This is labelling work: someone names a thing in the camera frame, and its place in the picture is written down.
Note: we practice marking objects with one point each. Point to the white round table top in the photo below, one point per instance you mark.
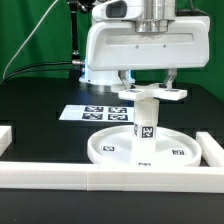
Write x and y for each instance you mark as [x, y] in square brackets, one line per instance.
[155, 147]

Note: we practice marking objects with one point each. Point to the white left fence block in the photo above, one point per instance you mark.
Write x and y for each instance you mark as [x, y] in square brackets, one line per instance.
[5, 138]

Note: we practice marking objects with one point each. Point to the white fence bar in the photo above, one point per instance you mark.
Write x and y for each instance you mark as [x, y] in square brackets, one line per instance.
[89, 177]
[212, 152]

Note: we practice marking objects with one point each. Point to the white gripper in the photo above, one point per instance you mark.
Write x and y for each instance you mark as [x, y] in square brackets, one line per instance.
[117, 46]

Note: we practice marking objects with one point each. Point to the white cross table base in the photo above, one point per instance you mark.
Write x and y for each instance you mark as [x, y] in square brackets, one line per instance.
[152, 91]

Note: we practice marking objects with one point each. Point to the white marker sheet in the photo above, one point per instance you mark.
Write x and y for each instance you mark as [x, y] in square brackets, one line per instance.
[97, 113]

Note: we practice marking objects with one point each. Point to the white front fence bar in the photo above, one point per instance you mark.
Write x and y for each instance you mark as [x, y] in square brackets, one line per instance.
[89, 177]

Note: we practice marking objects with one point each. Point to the white right fence bar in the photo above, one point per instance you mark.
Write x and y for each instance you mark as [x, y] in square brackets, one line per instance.
[212, 152]

